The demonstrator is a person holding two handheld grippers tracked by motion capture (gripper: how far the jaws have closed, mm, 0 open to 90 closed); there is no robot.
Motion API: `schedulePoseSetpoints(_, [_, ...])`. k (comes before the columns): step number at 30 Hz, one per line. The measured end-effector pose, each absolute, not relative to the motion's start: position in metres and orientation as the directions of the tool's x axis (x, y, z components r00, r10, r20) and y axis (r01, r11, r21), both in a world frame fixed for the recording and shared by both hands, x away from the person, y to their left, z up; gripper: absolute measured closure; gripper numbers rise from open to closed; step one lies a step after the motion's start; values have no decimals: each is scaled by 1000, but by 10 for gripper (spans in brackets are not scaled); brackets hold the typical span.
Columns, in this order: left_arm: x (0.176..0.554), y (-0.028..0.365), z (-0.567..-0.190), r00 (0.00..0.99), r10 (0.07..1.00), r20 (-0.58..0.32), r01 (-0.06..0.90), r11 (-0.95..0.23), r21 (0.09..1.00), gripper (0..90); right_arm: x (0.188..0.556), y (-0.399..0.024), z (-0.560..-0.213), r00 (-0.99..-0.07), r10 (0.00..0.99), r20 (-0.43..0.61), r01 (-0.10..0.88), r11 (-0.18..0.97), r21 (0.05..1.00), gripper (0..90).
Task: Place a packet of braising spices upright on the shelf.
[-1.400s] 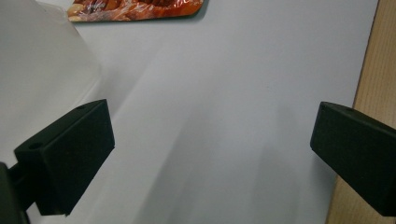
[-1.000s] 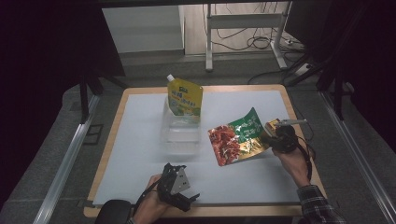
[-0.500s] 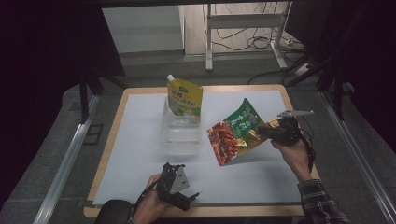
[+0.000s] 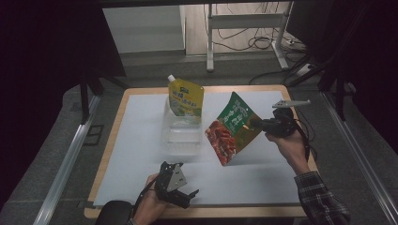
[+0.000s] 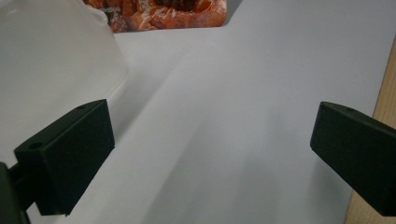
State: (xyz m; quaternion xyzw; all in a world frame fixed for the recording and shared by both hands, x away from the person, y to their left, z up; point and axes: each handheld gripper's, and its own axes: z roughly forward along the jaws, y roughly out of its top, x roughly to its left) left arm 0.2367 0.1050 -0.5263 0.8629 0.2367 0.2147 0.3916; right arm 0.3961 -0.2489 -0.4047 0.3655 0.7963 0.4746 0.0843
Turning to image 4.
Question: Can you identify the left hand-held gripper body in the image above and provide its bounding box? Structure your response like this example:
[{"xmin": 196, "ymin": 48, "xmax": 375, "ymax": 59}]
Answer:
[{"xmin": 154, "ymin": 161, "xmax": 189, "ymax": 206}]

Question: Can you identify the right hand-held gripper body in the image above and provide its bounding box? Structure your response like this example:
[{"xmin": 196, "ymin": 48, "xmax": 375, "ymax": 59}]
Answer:
[{"xmin": 264, "ymin": 99, "xmax": 312, "ymax": 139}]

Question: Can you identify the green and red snack packet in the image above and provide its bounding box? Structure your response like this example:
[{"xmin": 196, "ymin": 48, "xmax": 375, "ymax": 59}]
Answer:
[{"xmin": 205, "ymin": 91, "xmax": 264, "ymax": 167}]

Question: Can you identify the clear plastic container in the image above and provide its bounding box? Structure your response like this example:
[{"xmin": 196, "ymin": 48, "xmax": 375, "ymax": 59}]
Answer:
[{"xmin": 161, "ymin": 95, "xmax": 205, "ymax": 158}]

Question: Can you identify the yellow spouted pouch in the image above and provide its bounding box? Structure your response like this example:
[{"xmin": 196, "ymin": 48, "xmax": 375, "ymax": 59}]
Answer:
[{"xmin": 167, "ymin": 74, "xmax": 205, "ymax": 118}]

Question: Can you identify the person's right hand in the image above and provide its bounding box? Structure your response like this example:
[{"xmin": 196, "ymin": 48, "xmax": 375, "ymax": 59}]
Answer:
[{"xmin": 265, "ymin": 128, "xmax": 312, "ymax": 177}]

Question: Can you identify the person's left hand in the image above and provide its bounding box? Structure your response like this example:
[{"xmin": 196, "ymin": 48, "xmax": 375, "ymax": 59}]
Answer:
[{"xmin": 132, "ymin": 173, "xmax": 172, "ymax": 225}]

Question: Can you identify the white power strip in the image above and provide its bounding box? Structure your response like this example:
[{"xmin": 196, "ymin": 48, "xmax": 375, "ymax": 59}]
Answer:
[{"xmin": 295, "ymin": 63, "xmax": 314, "ymax": 78}]

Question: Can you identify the white table mat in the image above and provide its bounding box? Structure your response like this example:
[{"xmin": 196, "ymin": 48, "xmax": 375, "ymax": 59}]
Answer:
[{"xmin": 93, "ymin": 90, "xmax": 303, "ymax": 207}]

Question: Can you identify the black metal stand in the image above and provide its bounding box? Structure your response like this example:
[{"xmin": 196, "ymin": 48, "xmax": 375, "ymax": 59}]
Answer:
[
  {"xmin": 78, "ymin": 73, "xmax": 130, "ymax": 126},
  {"xmin": 287, "ymin": 52, "xmax": 358, "ymax": 123}
]

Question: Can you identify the dark curtain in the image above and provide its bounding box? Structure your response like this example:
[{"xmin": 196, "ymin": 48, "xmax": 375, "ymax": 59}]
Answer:
[
  {"xmin": 0, "ymin": 0, "xmax": 126, "ymax": 207},
  {"xmin": 285, "ymin": 0, "xmax": 398, "ymax": 154}
]

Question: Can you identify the white cabinet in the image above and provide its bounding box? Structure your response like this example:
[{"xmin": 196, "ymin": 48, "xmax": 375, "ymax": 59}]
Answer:
[{"xmin": 102, "ymin": 5, "xmax": 186, "ymax": 54}]

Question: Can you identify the right hand-held gripper black cable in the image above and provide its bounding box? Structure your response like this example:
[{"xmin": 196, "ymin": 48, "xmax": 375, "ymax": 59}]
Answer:
[{"xmin": 294, "ymin": 116, "xmax": 317, "ymax": 162}]

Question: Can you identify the hand-held gripper black cable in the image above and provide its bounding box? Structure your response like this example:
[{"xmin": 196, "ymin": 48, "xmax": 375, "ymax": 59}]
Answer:
[
  {"xmin": 133, "ymin": 179, "xmax": 158, "ymax": 215},
  {"xmin": 294, "ymin": 116, "xmax": 317, "ymax": 162}
]

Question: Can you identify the left hand-held gripper black cable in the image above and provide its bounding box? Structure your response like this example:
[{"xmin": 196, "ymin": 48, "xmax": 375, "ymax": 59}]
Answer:
[{"xmin": 133, "ymin": 179, "xmax": 158, "ymax": 215}]

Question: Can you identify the tangle of black floor cables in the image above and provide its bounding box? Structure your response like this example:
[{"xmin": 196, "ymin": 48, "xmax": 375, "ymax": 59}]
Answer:
[{"xmin": 203, "ymin": 3, "xmax": 309, "ymax": 85}]

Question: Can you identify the aluminium rail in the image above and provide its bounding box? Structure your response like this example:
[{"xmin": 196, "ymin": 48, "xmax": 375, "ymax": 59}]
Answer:
[
  {"xmin": 32, "ymin": 95, "xmax": 101, "ymax": 225},
  {"xmin": 322, "ymin": 92, "xmax": 398, "ymax": 225}
]

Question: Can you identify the small black floor frame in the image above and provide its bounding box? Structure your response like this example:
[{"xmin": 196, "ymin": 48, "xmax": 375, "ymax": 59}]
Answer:
[{"xmin": 83, "ymin": 124, "xmax": 105, "ymax": 146}]

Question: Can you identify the white metal desk frame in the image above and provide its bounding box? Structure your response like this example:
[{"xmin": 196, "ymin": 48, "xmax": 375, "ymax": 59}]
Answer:
[{"xmin": 205, "ymin": 1, "xmax": 290, "ymax": 72}]

